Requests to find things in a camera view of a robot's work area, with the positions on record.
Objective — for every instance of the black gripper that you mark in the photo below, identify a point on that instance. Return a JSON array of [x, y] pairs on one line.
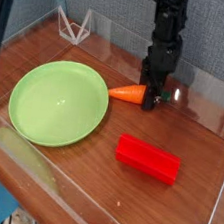
[[161, 60]]

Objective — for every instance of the orange toy carrot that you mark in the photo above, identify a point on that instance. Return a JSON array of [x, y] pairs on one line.
[[136, 94]]

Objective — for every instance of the green plastic plate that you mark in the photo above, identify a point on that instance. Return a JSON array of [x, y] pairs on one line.
[[58, 103]]

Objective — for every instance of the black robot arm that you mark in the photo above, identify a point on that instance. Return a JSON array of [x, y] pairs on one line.
[[170, 18]]

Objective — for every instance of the red rectangular block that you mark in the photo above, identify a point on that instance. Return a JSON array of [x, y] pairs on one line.
[[147, 158]]

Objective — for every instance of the clear acrylic enclosure wall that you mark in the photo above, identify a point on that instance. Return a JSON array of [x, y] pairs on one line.
[[85, 183]]

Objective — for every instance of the clear acrylic corner bracket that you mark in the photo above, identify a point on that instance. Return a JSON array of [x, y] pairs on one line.
[[71, 31]]

